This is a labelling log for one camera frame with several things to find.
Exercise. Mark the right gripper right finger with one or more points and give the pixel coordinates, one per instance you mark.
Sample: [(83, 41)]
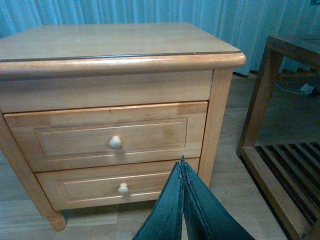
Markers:
[(205, 217)]

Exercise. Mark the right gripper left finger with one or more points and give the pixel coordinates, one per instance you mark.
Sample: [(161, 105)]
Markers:
[(166, 218)]

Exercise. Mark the nightstand drawer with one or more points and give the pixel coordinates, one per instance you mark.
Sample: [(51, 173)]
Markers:
[(98, 186), (79, 138)]

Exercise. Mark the lower drawer round knob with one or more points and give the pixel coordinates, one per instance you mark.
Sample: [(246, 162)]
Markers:
[(123, 189)]

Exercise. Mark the drawer round knob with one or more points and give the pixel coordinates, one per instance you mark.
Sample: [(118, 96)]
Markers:
[(115, 143), (123, 189)]

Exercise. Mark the upper drawer round knob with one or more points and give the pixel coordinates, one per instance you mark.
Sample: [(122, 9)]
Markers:
[(115, 143)]

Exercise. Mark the dark wooden side table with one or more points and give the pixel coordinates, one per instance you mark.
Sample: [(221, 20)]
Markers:
[(280, 140)]

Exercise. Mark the light wooden nightstand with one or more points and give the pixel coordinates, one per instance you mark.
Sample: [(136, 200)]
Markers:
[(65, 67)]

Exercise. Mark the white pleated curtain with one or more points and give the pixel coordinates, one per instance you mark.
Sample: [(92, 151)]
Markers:
[(245, 24)]

